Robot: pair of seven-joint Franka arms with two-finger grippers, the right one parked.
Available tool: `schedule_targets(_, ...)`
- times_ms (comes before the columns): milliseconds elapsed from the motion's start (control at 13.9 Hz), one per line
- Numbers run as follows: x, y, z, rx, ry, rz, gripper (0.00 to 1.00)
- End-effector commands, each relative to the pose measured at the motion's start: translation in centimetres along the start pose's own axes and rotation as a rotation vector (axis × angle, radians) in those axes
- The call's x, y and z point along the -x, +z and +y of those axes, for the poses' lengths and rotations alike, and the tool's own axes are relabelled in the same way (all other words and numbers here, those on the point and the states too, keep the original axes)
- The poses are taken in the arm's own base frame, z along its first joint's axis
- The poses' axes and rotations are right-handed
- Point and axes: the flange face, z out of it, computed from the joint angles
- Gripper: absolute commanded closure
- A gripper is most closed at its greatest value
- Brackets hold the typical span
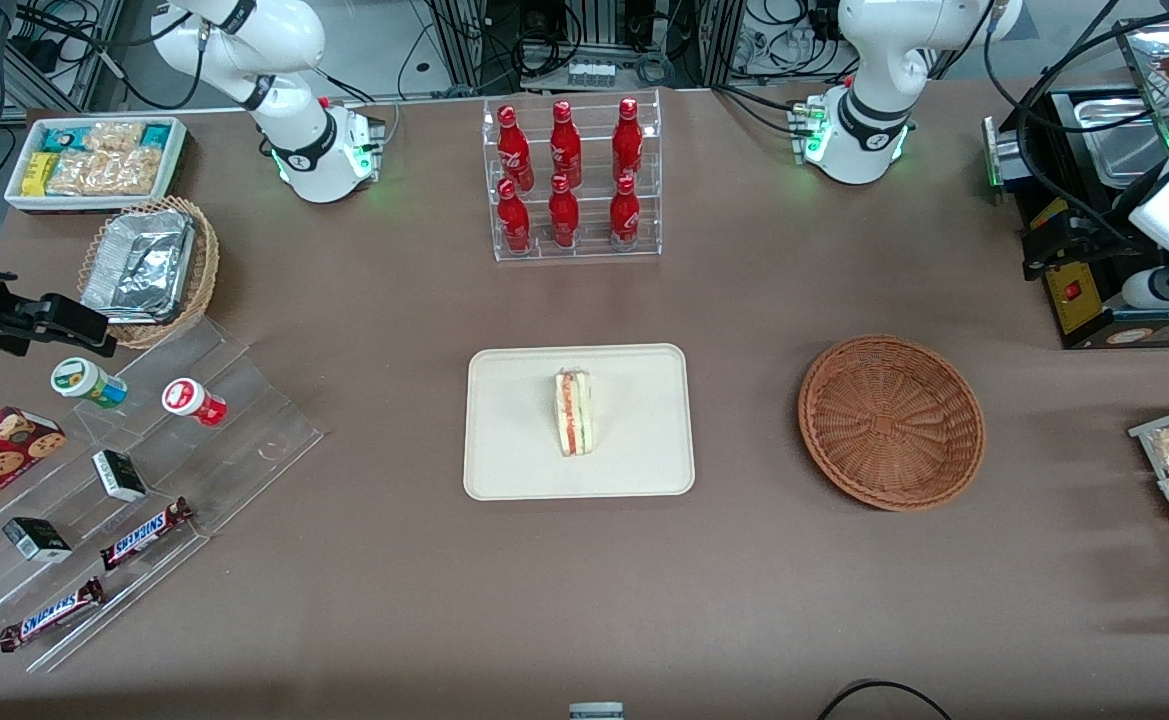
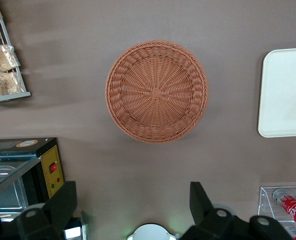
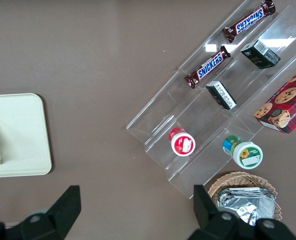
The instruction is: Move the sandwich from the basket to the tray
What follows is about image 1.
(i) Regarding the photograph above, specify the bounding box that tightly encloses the black looped cable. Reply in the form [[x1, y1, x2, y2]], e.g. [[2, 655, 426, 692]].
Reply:
[[816, 679, 956, 720]]

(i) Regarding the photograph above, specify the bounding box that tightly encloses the small dark green box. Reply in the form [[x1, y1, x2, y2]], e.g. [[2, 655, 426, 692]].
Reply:
[[92, 450, 149, 503], [2, 517, 74, 564]]

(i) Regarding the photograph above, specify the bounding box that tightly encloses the yellow snack packet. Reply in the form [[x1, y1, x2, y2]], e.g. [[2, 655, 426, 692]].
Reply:
[[22, 151, 61, 197]]

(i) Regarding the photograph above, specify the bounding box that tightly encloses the triangular sandwich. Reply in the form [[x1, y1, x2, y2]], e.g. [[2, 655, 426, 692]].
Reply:
[[554, 368, 594, 458]]

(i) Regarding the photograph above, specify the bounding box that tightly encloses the stainless steel pan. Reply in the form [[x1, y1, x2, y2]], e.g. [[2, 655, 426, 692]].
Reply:
[[1076, 94, 1169, 188]]

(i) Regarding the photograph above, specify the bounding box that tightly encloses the aluminium foil tray stack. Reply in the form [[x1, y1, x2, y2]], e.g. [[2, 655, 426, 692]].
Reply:
[[81, 210, 196, 324]]

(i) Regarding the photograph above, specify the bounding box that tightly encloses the aluminium frame equipment rack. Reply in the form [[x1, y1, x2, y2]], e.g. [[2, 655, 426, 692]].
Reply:
[[422, 0, 745, 97]]

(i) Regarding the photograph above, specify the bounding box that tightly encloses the green sunflower lidded cup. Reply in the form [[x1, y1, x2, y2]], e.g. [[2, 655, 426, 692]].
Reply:
[[51, 357, 129, 411]]

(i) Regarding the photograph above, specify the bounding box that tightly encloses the red cola bottle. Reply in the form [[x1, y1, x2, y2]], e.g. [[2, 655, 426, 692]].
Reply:
[[549, 100, 584, 189], [548, 173, 582, 250], [496, 104, 536, 191], [497, 178, 533, 254], [609, 175, 643, 247], [612, 97, 645, 183]]

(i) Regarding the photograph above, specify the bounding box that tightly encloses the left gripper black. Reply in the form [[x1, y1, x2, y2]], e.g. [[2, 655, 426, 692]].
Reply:
[[1021, 205, 1143, 284]]

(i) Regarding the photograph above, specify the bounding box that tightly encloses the light tan wicker basket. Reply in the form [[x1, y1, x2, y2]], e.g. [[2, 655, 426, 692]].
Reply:
[[77, 195, 221, 351]]

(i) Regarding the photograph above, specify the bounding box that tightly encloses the cream rectangular serving tray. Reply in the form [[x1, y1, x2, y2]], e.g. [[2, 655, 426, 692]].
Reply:
[[463, 343, 696, 501]]

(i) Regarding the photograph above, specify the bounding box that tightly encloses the clear acrylic bottle rack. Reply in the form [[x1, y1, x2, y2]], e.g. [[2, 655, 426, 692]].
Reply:
[[482, 88, 663, 263]]

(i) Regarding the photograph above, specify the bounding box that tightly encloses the Snickers chocolate bar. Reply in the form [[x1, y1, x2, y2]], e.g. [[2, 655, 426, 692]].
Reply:
[[99, 497, 195, 572], [0, 577, 106, 653]]

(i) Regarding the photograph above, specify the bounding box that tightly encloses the white plastic snack bin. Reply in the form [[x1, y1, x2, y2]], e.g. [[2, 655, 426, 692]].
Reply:
[[4, 115, 191, 216]]

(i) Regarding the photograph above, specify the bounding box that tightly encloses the red lidded cup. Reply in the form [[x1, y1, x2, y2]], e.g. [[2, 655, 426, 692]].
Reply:
[[162, 378, 228, 428]]

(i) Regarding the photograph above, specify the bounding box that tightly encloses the clear acrylic stepped stand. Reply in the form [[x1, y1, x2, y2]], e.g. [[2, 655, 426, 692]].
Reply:
[[0, 315, 326, 674]]

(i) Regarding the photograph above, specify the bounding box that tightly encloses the clear rice cracker bag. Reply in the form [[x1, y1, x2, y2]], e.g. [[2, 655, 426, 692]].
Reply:
[[48, 147, 163, 197], [82, 121, 147, 153]]

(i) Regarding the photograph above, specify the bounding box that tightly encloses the brown round wicker basket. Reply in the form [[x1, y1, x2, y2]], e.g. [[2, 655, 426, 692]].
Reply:
[[798, 334, 986, 513]]

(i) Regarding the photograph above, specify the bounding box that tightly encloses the black countertop appliance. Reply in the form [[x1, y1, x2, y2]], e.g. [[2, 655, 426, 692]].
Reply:
[[982, 85, 1169, 351]]

